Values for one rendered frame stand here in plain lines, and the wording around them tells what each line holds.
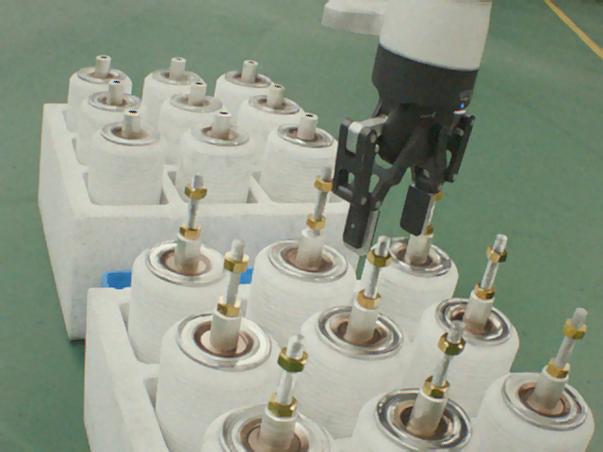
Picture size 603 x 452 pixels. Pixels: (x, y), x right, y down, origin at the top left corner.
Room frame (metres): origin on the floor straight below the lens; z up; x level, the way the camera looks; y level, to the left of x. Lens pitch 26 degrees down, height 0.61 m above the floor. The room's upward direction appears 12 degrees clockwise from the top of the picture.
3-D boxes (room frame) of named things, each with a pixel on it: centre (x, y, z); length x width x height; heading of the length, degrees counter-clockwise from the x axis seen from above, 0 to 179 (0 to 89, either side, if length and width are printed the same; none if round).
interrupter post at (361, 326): (0.57, -0.06, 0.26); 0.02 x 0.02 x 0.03
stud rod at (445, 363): (0.46, -0.12, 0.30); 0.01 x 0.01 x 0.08; 59
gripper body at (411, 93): (0.57, -0.06, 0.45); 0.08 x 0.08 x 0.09
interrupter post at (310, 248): (0.67, -0.01, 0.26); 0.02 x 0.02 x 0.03
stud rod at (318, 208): (0.67, -0.01, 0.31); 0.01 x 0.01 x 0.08; 24
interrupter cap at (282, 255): (0.67, -0.01, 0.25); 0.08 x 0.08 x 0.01
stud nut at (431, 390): (0.46, -0.12, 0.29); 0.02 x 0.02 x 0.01; 59
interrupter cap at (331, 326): (0.57, -0.06, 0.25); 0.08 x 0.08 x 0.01
